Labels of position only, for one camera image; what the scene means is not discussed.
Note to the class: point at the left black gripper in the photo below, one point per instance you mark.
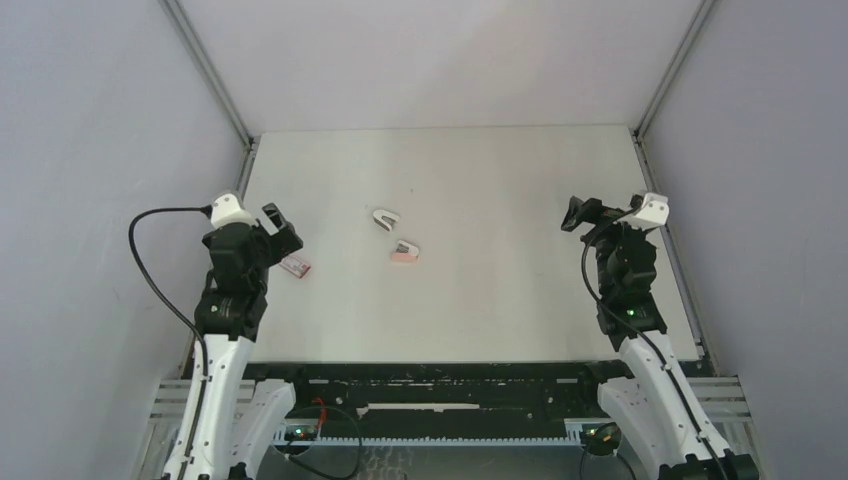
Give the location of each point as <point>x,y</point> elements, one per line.
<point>280,244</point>

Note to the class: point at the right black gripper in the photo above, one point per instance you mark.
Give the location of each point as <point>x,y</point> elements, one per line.
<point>591,211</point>

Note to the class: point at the red white staple box sleeve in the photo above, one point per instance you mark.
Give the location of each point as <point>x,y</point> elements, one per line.
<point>295,266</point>

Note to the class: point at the pink white stapler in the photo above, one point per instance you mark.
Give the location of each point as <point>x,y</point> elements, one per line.
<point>405,253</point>

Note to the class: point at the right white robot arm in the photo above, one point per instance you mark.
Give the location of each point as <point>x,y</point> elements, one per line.
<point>652,404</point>

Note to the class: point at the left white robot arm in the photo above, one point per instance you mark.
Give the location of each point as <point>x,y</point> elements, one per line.
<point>213,442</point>

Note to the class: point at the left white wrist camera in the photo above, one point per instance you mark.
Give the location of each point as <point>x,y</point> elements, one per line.
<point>227,209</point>

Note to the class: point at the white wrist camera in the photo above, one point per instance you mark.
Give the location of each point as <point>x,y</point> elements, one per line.
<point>227,209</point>
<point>649,211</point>

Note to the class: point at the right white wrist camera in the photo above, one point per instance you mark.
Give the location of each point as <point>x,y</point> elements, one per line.
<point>649,211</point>

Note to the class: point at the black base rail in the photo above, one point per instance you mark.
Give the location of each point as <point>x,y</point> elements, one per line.
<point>465,400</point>

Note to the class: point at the white slotted cable duct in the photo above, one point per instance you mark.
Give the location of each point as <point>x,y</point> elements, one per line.
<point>574,434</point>

